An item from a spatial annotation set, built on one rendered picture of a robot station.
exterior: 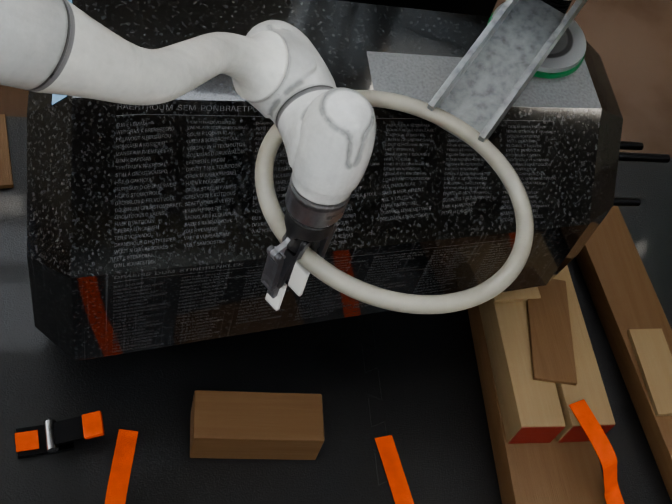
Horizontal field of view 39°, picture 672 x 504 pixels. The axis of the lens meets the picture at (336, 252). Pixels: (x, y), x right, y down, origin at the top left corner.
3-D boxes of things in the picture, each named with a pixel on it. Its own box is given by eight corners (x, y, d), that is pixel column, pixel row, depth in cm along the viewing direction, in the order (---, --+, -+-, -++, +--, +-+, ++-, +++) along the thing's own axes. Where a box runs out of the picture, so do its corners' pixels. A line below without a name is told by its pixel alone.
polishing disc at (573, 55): (507, 74, 198) (509, 69, 197) (477, 2, 209) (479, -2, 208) (598, 71, 204) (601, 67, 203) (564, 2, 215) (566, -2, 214)
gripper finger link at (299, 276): (295, 260, 156) (298, 258, 157) (287, 285, 162) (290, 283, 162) (307, 272, 155) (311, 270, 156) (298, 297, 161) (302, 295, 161)
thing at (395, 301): (348, 61, 184) (352, 49, 182) (570, 197, 176) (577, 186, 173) (193, 200, 153) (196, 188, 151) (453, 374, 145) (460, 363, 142)
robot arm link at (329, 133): (370, 202, 137) (333, 136, 144) (401, 126, 125) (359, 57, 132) (302, 216, 133) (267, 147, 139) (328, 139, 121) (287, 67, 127)
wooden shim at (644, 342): (626, 331, 262) (629, 328, 260) (659, 330, 264) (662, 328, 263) (655, 416, 248) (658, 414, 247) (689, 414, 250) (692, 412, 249)
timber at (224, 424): (189, 458, 225) (193, 438, 215) (190, 411, 231) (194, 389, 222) (315, 460, 231) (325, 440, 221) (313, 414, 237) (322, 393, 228)
